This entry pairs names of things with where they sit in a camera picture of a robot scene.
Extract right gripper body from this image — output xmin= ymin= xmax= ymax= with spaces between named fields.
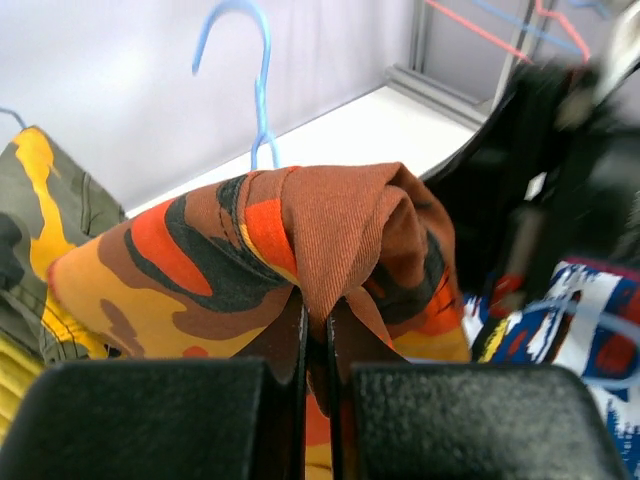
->
xmin=422 ymin=62 xmax=639 ymax=306

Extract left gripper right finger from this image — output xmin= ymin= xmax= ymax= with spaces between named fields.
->
xmin=327 ymin=301 xmax=629 ymax=479

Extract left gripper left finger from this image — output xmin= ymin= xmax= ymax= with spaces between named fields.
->
xmin=1 ymin=292 xmax=307 ymax=479

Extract blue white patterned trousers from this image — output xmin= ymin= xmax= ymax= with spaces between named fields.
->
xmin=464 ymin=262 xmax=639 ymax=478

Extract orange brown camouflage trousers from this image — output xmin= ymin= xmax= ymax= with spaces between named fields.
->
xmin=47 ymin=160 xmax=474 ymax=480

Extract blue hanger with orange trousers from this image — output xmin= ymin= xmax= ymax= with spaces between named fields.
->
xmin=192 ymin=0 xmax=640 ymax=391

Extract blue hanger with camo trousers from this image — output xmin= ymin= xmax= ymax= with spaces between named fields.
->
xmin=0 ymin=107 xmax=27 ymax=130

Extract grey yellow camouflage trousers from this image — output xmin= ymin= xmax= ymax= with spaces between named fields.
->
xmin=1 ymin=126 xmax=125 ymax=364

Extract right aluminium frame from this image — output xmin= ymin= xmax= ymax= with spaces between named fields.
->
xmin=385 ymin=1 xmax=549 ymax=109

